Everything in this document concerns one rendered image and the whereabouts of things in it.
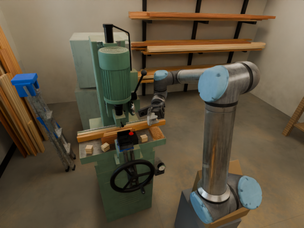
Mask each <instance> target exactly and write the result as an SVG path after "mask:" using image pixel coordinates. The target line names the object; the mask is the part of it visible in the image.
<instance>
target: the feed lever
mask: <svg viewBox="0 0 304 228"><path fill-rule="evenodd" d="M146 75H147V71H146V70H142V71H141V78H140V80H139V82H138V84H137V87H136V89H135V91H134V92H132V93H131V100H137V93H136V91H137V89H138V87H139V85H140V83H141V81H142V79H143V77H144V76H146Z"/></svg>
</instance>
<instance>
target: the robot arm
mask: <svg viewBox="0 0 304 228"><path fill-rule="evenodd" d="M153 79H154V95H153V98H152V100H151V105H149V106H147V107H144V108H142V109H139V110H138V114H139V116H140V117H142V116H145V115H147V124H148V126H151V125H153V124H157V123H159V121H158V120H157V119H163V118H164V116H165V111H164V110H165V109H164V107H165V101H166V97H167V86H169V85H174V84H198V91H199V92H200V97H201V98H202V100H204V103H205V109H204V139H203V160H202V179H200V180H199V182H198V184H197V190H196V191H193V192H192V193H191V194H190V200H191V203H192V206H193V208H194V210H195V212H196V214H197V215H198V217H199V218H200V219H201V221H203V222H204V223H205V224H209V223H212V222H214V221H216V220H218V219H220V218H222V217H224V216H226V215H228V214H230V213H232V212H234V211H236V210H238V209H240V208H243V207H244V208H246V209H256V208H258V207H259V205H260V204H261V200H262V191H261V187H260V185H259V183H258V182H257V181H256V180H255V179H253V178H251V177H248V176H243V175H237V174H232V173H229V172H228V169H229V161H230V154H231V146H232V139H233V129H234V122H235V114H236V107H237V104H238V97H239V95H241V94H245V93H247V92H249V91H251V90H253V89H254V88H255V87H256V86H257V85H258V83H259V80H260V71H259V69H258V67H257V66H256V65H255V64H254V63H252V62H248V61H241V62H233V63H231V64H227V65H218V66H214V67H211V68H201V69H190V70H185V69H180V70H176V71H168V72H167V71H166V70H158V71H156V72H155V73H154V77H153Z"/></svg>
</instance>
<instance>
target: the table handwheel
mask: <svg viewBox="0 0 304 228"><path fill-rule="evenodd" d="M137 164H143V165H147V166H148V167H149V168H150V170H151V171H150V172H146V173H142V174H137V172H136V171H134V169H133V165H137ZM127 167H129V169H127ZM122 170H125V171H126V172H127V173H128V178H129V181H128V182H127V184H126V185H125V186H124V187H123V188H120V187H118V186H116V184H115V182H114V181H115V178H116V176H117V175H118V174H119V173H120V172H121V171H122ZM154 173H155V168H154V166H153V164H152V163H151V162H149V161H147V160H141V159H139V160H132V161H129V162H127V163H124V164H123V165H121V166H120V167H118V168H117V169H116V170H115V171H114V172H113V174H112V176H111V178H110V185H111V187H112V189H113V190H115V191H117V192H120V193H129V192H134V191H137V190H139V189H140V186H141V185H142V186H143V187H144V186H145V185H147V184H148V183H149V182H150V181H151V179H152V178H153V176H154ZM145 175H149V177H148V178H147V179H146V180H145V181H144V182H143V183H141V184H139V185H137V186H135V187H131V188H127V186H128V185H129V184H130V183H134V182H136V181H138V179H139V177H141V176H145Z"/></svg>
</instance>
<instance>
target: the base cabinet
mask: <svg viewBox="0 0 304 228"><path fill-rule="evenodd" d="M154 160H155V159H151V160H148V161H149V162H151V163H152V164H153V166H154ZM136 168H137V174H142V173H146V172H150V171H151V170H150V168H149V167H148V166H147V165H143V164H137V165H136ZM115 170H116V169H114V170H111V171H107V172H103V173H99V174H96V175H97V179H98V183H99V187H100V194H101V197H102V201H103V205H104V210H105V215H106V218H107V222H108V223H109V222H112V221H114V220H117V219H120V218H122V217H125V216H128V215H131V214H133V213H136V212H139V211H142V210H144V209H148V208H150V207H152V189H153V178H152V179H151V180H152V183H151V184H148V185H147V186H144V189H145V194H142V193H141V189H139V190H137V191H134V192H129V193H120V192H117V191H115V190H113V189H112V187H111V185H110V178H111V176H112V174H113V172H114V171H115ZM148 177H149V175H145V176H141V177H139V179H138V181H139V183H142V182H144V181H145V180H146V179H147V178H148ZM114 182H115V184H116V186H118V187H120V188H123V187H124V186H125V185H126V184H127V182H128V177H127V172H126V171H125V170H122V171H121V172H120V173H119V174H118V175H117V176H116V178H115V181H114Z"/></svg>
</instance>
